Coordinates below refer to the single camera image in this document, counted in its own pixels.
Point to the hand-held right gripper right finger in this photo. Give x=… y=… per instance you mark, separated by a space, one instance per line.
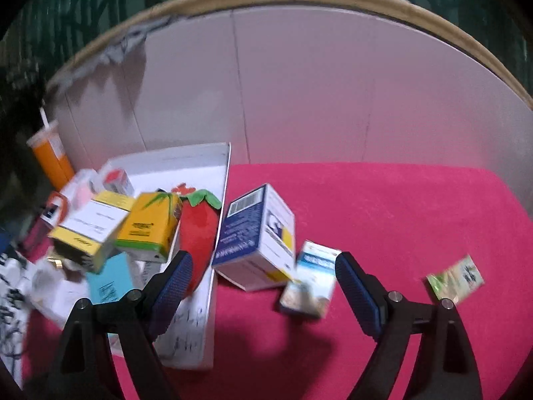
x=358 y=296

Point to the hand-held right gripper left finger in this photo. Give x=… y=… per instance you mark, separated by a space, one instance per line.
x=173 y=291

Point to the white and blue box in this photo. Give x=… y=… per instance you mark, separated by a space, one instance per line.
x=310 y=275

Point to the light blue box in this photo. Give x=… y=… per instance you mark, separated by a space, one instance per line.
x=108 y=279

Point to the yellow box with green leaves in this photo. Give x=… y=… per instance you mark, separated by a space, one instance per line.
x=145 y=225

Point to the dark blue white box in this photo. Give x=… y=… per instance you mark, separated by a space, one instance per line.
x=245 y=233

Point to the green packet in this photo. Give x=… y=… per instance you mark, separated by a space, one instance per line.
x=456 y=277

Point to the yellow black white box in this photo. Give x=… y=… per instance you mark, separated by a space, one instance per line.
x=89 y=221

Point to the white cardboard container box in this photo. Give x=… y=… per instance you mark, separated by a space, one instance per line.
x=187 y=162

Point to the red strawberry plush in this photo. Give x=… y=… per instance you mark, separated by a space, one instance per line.
x=200 y=229

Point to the pink tablecloth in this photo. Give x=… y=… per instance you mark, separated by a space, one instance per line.
x=374 y=208

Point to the white crumpled packet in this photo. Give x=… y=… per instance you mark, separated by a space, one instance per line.
x=54 y=300

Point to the small gold object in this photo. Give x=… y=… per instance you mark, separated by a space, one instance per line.
x=56 y=262

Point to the white box with red mark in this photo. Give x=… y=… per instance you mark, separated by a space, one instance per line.
x=118 y=181

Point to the white case with orange rim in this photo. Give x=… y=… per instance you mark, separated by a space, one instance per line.
x=54 y=210

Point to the black white printed cloth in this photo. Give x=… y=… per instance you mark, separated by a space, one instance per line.
x=10 y=312

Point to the orange cup with straw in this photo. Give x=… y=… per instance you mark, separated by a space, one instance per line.
x=52 y=158

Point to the white partition board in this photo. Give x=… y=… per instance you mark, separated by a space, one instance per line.
x=312 y=91

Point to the grey tape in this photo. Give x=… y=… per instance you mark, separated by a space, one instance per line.
x=116 y=50

